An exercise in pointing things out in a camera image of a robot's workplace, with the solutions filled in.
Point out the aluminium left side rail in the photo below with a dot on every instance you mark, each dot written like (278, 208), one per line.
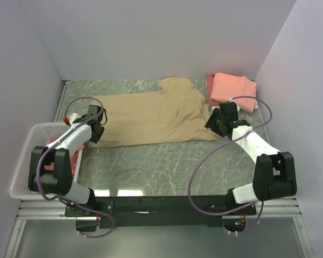
(65, 86)

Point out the beige t shirt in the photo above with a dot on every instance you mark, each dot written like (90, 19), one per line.
(176, 113)

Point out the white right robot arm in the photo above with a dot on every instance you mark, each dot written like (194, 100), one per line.
(274, 174)

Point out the aluminium rail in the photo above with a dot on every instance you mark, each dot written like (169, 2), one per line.
(65, 86)
(143, 205)

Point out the white plastic laundry basket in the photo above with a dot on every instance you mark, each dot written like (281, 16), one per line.
(39, 135)

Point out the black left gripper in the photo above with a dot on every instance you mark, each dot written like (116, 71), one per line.
(96, 139)

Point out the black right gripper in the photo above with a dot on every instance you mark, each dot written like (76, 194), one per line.
(211, 122)

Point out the aluminium front rail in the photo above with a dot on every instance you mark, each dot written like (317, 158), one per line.
(143, 205)

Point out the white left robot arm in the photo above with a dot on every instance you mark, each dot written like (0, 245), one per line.
(59, 182)

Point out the folded salmon pink shirt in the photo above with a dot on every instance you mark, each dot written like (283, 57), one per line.
(241, 86)

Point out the black base beam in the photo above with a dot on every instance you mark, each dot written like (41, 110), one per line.
(180, 219)

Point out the red shirt in basket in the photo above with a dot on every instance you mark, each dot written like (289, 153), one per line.
(73, 159)

